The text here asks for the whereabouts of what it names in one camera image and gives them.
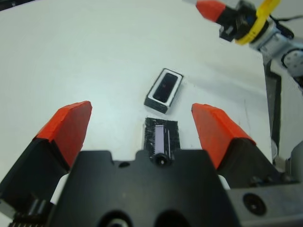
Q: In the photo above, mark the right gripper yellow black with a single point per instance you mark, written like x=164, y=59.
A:
x=246, y=26

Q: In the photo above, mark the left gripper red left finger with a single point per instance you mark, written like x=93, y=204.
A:
x=64, y=132

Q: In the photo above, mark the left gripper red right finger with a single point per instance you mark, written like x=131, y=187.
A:
x=217, y=132

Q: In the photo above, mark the black glossy box lid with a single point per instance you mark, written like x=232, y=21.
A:
x=172, y=134

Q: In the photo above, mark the black phone-like camera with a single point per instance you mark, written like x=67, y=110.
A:
x=165, y=86

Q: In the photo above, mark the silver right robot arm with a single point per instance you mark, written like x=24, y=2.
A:
x=272, y=40

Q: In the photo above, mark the box base with white tray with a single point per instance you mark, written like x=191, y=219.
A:
x=155, y=105

